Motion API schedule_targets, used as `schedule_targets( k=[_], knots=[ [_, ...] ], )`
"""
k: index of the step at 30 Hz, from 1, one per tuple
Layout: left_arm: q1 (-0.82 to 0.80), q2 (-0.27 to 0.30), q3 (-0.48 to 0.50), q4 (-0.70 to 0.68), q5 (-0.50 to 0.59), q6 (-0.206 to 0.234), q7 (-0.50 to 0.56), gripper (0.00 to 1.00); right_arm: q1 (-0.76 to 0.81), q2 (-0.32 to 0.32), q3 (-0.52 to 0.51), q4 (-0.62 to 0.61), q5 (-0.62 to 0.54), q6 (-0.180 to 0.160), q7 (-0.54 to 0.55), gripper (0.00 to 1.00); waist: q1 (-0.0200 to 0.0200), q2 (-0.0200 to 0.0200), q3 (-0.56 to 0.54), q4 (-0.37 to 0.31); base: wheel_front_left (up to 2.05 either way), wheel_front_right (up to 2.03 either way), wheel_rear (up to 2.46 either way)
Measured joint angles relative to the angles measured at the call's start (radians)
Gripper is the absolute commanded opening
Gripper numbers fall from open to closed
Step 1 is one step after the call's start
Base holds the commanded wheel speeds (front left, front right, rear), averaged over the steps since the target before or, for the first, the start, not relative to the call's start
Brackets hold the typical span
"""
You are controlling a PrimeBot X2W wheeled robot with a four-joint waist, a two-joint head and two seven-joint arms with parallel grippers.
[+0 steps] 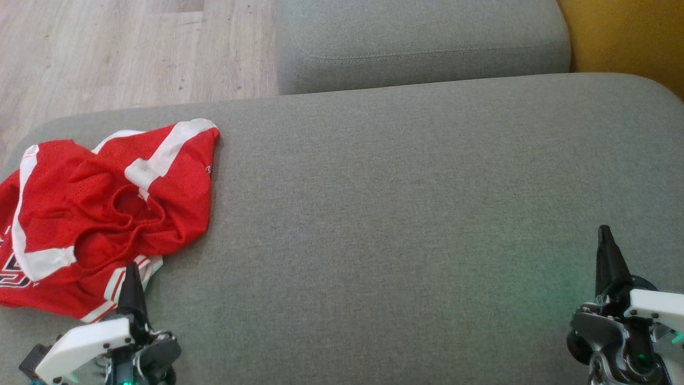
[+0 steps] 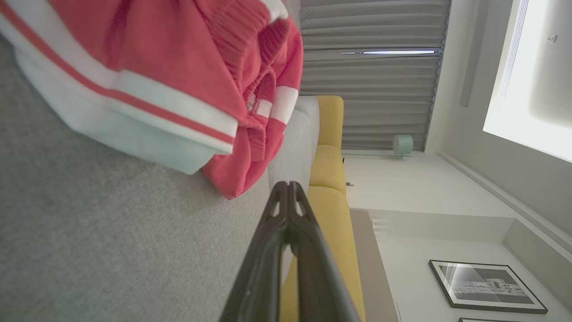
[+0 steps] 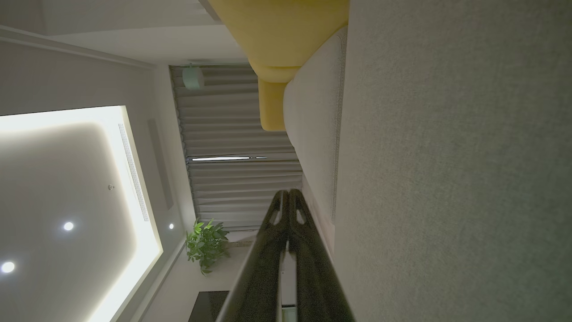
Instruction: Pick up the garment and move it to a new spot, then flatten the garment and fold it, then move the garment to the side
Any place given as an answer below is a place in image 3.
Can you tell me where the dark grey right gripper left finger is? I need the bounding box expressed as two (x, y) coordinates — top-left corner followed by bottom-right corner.
(216, 190), (290, 322)

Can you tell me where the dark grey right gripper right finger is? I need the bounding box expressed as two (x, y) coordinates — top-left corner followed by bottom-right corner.
(289, 189), (356, 322)

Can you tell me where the green leafy potted tree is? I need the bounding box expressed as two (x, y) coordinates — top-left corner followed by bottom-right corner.
(185, 218), (256, 276)

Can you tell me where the black flat screen television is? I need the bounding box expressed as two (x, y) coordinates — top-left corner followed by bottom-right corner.
(188, 291), (230, 322)

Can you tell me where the grey sofa seat cushion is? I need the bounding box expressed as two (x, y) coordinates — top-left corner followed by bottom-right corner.
(283, 25), (349, 258)

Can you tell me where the long white air vent grille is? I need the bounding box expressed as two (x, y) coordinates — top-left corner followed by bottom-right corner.
(118, 123), (150, 223)

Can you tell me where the yellow and grey sofa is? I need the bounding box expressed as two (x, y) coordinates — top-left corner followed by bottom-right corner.
(333, 0), (572, 322)

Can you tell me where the pale green round lamp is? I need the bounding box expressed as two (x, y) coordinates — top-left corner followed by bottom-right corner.
(182, 64), (205, 91)

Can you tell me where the yellow sofa backrest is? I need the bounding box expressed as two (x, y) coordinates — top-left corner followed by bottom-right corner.
(208, 0), (350, 131)

